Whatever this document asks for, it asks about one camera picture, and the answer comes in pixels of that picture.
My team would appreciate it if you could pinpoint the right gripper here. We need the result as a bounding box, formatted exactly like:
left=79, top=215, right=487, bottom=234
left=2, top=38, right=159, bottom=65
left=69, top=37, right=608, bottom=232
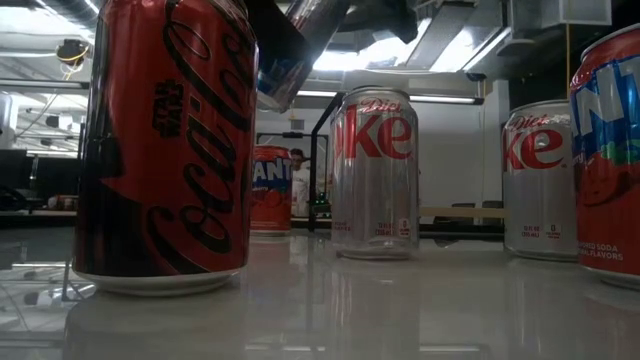
left=340, top=0, right=419, bottom=47

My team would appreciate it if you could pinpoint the blue silver Red Bull can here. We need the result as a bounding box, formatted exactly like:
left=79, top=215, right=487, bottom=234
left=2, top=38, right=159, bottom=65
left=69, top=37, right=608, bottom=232
left=256, top=0, right=352, bottom=115

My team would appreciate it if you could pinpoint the white tube light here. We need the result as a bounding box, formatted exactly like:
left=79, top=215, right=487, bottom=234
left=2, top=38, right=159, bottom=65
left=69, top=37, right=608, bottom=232
left=297, top=88, right=485, bottom=105

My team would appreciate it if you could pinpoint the silver Diet Coke can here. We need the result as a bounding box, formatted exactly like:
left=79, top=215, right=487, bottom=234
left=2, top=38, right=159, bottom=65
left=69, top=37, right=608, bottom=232
left=502, top=99, right=581, bottom=262
left=328, top=85, right=420, bottom=261

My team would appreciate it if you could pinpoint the person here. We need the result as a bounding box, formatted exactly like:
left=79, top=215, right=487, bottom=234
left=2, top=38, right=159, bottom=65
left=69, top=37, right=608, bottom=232
left=289, top=148, right=312, bottom=218

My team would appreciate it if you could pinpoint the red Fanta can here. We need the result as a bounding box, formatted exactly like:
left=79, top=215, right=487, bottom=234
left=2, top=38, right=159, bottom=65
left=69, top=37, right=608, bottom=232
left=249, top=144, right=294, bottom=237
left=569, top=22, right=640, bottom=291

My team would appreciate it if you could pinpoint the red black Coca-Cola can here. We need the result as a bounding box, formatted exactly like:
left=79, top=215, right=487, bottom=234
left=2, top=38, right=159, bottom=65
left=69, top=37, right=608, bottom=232
left=72, top=0, right=261, bottom=299

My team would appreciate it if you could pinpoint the dark background workbench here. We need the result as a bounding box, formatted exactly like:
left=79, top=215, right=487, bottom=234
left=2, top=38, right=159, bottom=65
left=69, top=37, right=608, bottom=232
left=0, top=147, right=81, bottom=229

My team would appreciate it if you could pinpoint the silver ceiling duct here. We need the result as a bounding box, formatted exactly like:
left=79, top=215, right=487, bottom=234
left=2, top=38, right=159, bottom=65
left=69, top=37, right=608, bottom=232
left=404, top=0, right=516, bottom=74

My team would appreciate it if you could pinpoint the black ceiling cable reel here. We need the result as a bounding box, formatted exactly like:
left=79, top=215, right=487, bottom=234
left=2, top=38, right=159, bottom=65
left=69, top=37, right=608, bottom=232
left=54, top=38, right=92, bottom=67

